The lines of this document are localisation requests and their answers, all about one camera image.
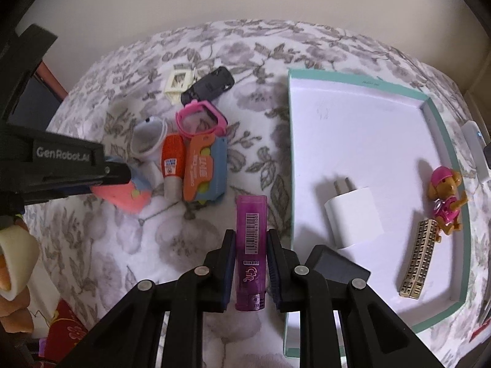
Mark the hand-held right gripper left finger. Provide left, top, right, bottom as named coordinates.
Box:
left=61, top=229, right=236, bottom=368

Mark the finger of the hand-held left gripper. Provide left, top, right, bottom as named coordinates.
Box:
left=40, top=160, right=133, bottom=204

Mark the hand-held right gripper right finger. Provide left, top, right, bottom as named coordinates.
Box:
left=266, top=229, right=455, bottom=368

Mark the pink and blue toy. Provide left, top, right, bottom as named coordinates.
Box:
left=92, top=155, right=162, bottom=213

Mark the purple tube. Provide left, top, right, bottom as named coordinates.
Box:
left=234, top=195, right=268, bottom=312

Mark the small orange bottle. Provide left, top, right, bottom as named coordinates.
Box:
left=161, top=133, right=187, bottom=201

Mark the black power adapter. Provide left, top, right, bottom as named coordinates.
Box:
left=305, top=244, right=372, bottom=288

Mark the orange and blue toy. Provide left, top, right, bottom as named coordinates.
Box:
left=182, top=134, right=228, bottom=205

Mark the white charger plug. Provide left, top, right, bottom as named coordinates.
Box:
left=323, top=178, right=384, bottom=251

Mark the gold patterned hair clip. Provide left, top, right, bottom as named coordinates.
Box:
left=399, top=218, right=440, bottom=299

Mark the teal cardboard box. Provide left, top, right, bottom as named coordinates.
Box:
left=283, top=68, right=474, bottom=359

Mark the pink dog toy figure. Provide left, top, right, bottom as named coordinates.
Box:
left=429, top=166, right=469, bottom=243

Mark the person's left hand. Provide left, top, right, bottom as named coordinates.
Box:
left=0, top=287, right=34, bottom=334

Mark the dark furniture panel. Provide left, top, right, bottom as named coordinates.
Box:
left=8, top=61, right=70, bottom=127

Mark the floral grey white blanket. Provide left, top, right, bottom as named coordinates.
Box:
left=23, top=19, right=491, bottom=368

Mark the cream finger wrap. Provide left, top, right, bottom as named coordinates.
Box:
left=0, top=227, right=39, bottom=300

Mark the black toy car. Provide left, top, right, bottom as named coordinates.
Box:
left=180, top=66, right=235, bottom=105

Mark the red printed bag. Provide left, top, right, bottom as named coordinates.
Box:
left=45, top=299, right=101, bottom=363

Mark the white power strip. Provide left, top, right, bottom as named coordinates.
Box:
left=462, top=121, right=491, bottom=182

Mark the cream square frame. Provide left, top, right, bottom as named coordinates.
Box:
left=164, top=65, right=198, bottom=105

